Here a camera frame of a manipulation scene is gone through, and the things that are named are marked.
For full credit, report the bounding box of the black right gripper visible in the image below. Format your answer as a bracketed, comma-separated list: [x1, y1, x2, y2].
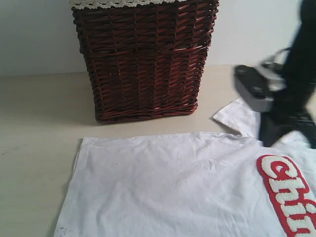
[256, 81, 316, 149]

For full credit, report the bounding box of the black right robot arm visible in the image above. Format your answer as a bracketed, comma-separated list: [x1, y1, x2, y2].
[259, 0, 316, 149]

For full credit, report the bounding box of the white t-shirt red lettering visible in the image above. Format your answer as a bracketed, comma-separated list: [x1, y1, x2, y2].
[54, 99, 316, 237]

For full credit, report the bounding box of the dark brown wicker basket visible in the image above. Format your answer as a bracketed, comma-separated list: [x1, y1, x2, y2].
[71, 0, 219, 123]

